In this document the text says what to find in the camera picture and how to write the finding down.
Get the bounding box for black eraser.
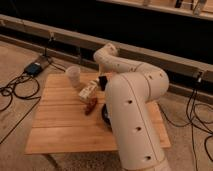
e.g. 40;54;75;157
99;76;108;91

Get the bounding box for wooden table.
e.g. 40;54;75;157
24;72;172;155

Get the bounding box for black floor cables right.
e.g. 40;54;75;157
159;74;213;171

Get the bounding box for brown chocolate bar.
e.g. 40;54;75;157
85;98;97;115

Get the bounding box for black floor cables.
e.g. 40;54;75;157
159;74;213;171
0;54;67;145

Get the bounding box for black floor cables left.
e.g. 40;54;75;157
0;54;67;145

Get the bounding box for black power adapter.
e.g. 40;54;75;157
24;63;42;77

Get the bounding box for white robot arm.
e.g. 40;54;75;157
94;43;171;171

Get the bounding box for translucent plastic cup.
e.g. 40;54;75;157
65;66;81;87

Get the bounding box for long wooden beam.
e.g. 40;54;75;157
0;14;213;84

